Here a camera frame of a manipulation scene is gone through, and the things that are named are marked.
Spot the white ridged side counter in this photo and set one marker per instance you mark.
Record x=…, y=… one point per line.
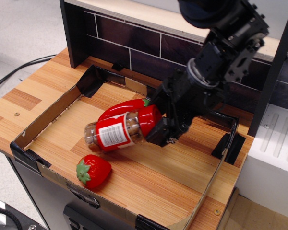
x=264, y=176

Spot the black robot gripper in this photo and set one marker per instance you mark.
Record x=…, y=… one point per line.
x=183, y=96

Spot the red-capped spice bottle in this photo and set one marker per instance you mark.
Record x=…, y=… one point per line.
x=123, y=130

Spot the black equipment at bottom-left corner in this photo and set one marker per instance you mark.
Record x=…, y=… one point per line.
x=12, y=219

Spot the red toy chili pepper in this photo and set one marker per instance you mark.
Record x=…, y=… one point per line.
x=124, y=107

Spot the cardboard fence with black tape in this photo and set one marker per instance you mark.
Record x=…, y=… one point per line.
x=176, y=187

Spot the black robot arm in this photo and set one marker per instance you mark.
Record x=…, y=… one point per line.
x=237, y=32

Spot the black device below table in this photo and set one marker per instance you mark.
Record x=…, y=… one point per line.
x=92, y=219

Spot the red toy strawberry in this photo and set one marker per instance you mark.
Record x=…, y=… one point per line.
x=92, y=170

